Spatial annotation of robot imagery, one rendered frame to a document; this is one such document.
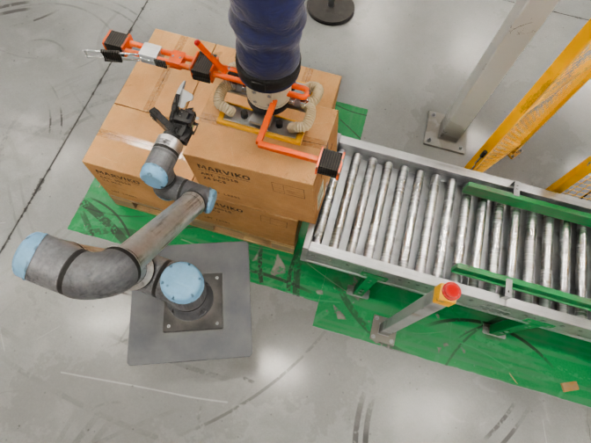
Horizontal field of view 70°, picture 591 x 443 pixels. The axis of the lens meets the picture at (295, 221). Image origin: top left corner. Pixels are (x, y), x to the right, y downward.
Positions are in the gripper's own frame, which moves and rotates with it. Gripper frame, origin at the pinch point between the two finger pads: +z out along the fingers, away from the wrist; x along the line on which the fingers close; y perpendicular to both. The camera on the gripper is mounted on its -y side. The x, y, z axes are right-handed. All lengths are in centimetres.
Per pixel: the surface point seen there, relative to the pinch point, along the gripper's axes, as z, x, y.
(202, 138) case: 3.9, -34.8, -1.2
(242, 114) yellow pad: 3.1, -8.1, 19.3
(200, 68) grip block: 11.0, 1.7, 1.3
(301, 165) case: 1, -29, 45
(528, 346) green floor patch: -20, -129, 199
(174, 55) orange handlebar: 14.0, 1.4, -10.3
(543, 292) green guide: -10, -66, 170
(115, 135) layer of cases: 14, -75, -62
